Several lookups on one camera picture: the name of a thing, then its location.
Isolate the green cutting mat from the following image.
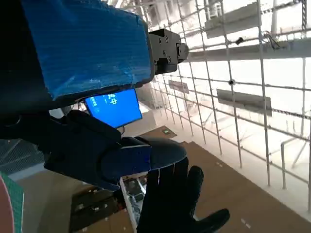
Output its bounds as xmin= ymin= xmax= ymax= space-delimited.
xmin=0 ymin=170 xmax=25 ymax=233

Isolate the large white mesh cabinet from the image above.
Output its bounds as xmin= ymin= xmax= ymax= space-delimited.
xmin=0 ymin=138 xmax=47 ymax=168

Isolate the grey hanging panel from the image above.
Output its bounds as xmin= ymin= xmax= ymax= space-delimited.
xmin=216 ymin=88 xmax=273 ymax=117
xmin=205 ymin=0 xmax=262 ymax=37
xmin=168 ymin=80 xmax=190 ymax=95

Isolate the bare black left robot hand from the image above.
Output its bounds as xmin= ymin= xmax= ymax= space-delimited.
xmin=0 ymin=0 xmax=190 ymax=193

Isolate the white equipment rack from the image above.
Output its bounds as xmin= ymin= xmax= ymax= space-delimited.
xmin=118 ymin=169 xmax=151 ymax=233

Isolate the metal pipe frame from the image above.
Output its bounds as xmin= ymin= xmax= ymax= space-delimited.
xmin=136 ymin=0 xmax=311 ymax=192

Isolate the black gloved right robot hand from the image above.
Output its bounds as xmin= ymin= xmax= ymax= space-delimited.
xmin=136 ymin=157 xmax=231 ymax=233

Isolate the blue display screen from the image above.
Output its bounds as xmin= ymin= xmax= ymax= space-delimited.
xmin=84 ymin=88 xmax=143 ymax=129

